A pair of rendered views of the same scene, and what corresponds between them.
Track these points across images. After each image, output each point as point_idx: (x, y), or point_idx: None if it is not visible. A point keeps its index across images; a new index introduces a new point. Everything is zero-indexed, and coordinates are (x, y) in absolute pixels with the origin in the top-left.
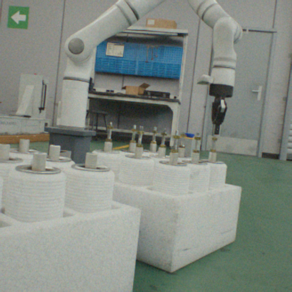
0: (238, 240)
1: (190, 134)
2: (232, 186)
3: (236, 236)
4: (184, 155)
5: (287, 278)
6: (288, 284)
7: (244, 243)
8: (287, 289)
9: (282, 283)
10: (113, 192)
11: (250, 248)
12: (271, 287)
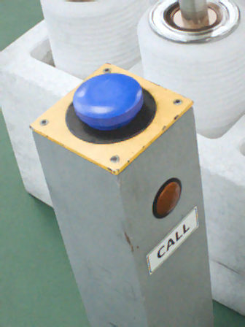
0: (12, 197)
1: (109, 74)
2: (20, 52)
3: (3, 227)
4: (176, 28)
5: (10, 43)
6: (23, 25)
7: (3, 181)
8: (37, 13)
9: (33, 27)
10: None
11: (3, 155)
12: None
